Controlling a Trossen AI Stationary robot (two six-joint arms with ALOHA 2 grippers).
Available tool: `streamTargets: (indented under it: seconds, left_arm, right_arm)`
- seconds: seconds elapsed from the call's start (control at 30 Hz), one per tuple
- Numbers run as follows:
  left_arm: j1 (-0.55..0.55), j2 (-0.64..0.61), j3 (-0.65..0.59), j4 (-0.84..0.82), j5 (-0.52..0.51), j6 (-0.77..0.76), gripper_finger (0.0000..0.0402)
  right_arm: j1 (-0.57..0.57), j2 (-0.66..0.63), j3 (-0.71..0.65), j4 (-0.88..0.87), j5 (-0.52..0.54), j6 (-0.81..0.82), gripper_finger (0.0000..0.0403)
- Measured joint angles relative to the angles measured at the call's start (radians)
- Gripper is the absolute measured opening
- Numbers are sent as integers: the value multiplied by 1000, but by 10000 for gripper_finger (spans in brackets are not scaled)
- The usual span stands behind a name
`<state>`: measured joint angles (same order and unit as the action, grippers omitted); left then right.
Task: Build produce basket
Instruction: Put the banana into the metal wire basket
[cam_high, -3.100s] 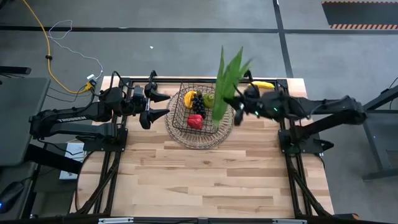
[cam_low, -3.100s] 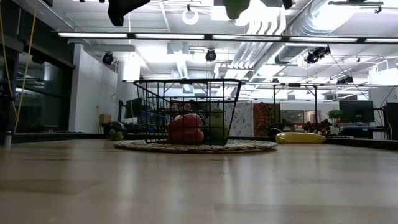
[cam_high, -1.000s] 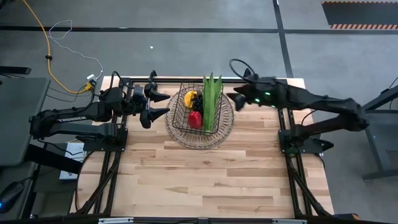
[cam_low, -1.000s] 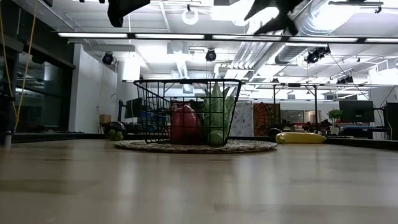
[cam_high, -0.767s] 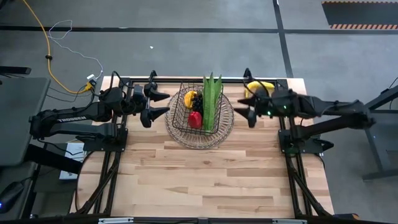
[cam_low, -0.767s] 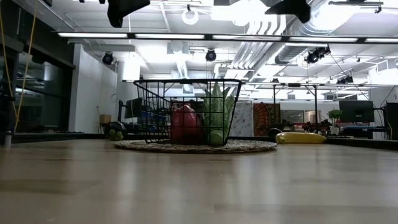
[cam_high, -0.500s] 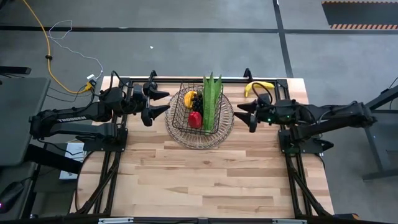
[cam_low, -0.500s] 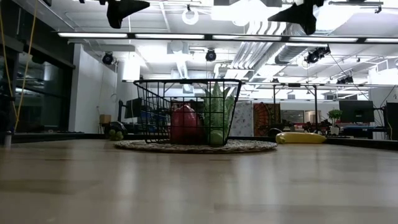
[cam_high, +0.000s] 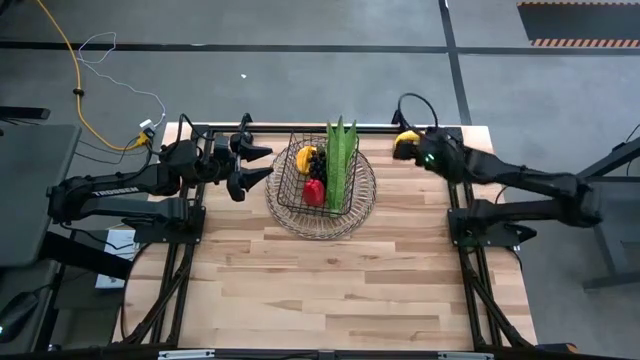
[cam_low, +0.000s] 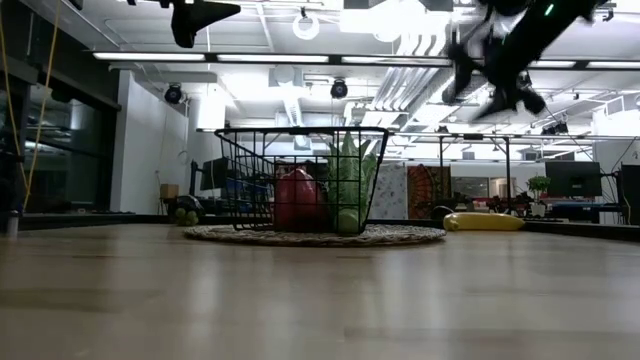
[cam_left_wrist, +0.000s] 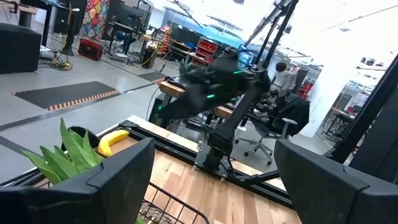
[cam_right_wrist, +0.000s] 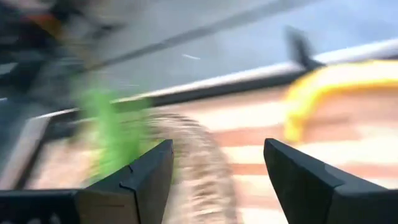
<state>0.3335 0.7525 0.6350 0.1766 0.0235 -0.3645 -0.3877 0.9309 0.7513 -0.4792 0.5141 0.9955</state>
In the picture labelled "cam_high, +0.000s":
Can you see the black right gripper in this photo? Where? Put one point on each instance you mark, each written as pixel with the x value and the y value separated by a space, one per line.
pixel 435 150

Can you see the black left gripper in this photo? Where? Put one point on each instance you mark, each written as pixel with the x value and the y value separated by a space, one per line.
pixel 222 160

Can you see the yellow toy banana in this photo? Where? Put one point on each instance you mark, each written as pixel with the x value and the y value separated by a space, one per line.
pixel 407 136

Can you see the green toy leafy vegetable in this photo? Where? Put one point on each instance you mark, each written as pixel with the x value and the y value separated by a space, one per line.
pixel 340 165

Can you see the dark toy grape bunch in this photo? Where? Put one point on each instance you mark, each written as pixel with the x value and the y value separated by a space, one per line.
pixel 317 170

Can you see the red toy bell pepper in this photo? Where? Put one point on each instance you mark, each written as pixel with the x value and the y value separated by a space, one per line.
pixel 314 193

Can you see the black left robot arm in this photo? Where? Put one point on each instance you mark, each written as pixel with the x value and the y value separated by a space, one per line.
pixel 120 191

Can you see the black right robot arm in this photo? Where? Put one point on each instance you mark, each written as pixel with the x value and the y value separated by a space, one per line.
pixel 525 175

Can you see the round woven placemat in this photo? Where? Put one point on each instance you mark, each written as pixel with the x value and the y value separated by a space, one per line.
pixel 320 227

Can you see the white power adapter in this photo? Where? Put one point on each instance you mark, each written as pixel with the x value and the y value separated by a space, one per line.
pixel 146 124

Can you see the white paper sheet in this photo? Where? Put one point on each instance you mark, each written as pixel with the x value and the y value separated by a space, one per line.
pixel 120 242

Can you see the black hazard-striped mat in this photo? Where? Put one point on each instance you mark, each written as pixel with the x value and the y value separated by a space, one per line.
pixel 575 22

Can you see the grey desk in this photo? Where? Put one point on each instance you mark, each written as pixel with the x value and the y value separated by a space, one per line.
pixel 30 190

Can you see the black computer mouse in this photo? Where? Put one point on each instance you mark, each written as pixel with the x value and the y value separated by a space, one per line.
pixel 17 315

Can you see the black aluminium table frame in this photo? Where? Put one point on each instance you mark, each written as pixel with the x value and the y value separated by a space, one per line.
pixel 280 129

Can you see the silver bracket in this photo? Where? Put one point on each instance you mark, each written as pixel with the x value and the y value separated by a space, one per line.
pixel 465 356
pixel 185 355

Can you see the grey desk frame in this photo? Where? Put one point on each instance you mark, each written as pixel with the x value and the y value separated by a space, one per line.
pixel 607 250

